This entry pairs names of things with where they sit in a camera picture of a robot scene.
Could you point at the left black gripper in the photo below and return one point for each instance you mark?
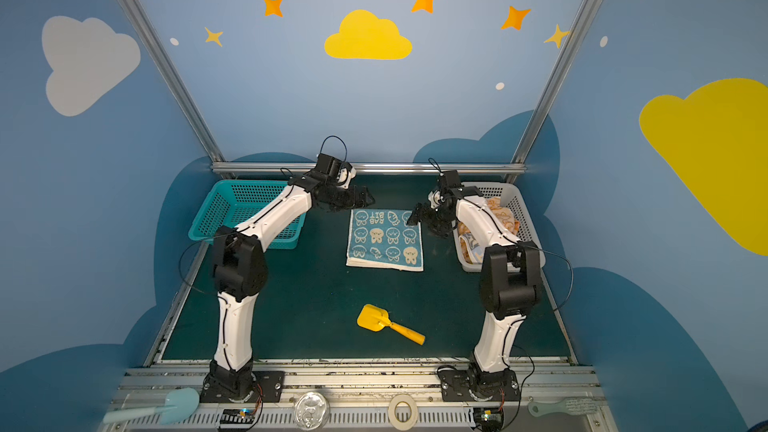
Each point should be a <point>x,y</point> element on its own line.
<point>357,195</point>

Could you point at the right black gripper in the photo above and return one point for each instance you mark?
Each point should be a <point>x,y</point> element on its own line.
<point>425,212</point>

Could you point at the blue bunny towel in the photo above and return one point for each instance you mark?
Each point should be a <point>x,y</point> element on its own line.
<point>384,239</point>

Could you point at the grey plastic basket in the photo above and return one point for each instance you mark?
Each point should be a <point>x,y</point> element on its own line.
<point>507,204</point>

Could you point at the teal plastic basket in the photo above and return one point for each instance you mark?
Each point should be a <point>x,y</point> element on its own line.
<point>231,202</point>

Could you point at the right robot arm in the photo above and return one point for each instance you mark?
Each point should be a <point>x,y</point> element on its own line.
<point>510,283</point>

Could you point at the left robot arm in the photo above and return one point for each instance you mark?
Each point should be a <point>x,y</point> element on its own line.
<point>240,269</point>

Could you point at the orange patterned towel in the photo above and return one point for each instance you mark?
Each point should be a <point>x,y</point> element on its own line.
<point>482,223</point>

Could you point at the yellow toy shovel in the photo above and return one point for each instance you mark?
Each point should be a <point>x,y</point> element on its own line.
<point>376,319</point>

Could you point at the white tape roll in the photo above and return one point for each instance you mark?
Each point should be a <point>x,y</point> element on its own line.
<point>403,412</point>

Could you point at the right circuit board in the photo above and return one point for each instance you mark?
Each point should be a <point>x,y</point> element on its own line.
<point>487,420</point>

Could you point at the circuit board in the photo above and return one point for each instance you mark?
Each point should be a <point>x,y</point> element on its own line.
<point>487,420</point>
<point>240,419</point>

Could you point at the clear round lid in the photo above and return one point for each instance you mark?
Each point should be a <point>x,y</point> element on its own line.
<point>311,411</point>

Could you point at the grey-green brush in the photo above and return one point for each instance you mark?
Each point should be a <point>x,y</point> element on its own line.
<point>568,406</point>

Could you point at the left circuit board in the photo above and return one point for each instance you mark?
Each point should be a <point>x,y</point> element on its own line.
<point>240,419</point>

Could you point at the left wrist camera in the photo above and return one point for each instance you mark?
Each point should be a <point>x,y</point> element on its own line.
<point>334,171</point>

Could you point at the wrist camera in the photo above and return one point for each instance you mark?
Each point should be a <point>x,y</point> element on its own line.
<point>447,185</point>
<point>334,171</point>

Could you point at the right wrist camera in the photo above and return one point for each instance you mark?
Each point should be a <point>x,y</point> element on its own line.
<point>447,185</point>

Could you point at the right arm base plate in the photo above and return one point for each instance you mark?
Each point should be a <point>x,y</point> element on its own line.
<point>474,385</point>

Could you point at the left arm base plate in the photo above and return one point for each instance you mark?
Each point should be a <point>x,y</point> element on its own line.
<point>239,388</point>

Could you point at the aluminium front rail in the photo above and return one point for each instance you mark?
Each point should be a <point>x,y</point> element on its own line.
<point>359,390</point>

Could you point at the aluminium frame left post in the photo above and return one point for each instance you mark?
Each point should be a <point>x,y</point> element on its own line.
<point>138,18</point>

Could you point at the aluminium frame post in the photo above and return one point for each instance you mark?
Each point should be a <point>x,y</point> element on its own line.
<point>580,26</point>
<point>138,18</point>

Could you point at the aluminium frame right post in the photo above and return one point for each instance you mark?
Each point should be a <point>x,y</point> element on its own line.
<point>580,26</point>

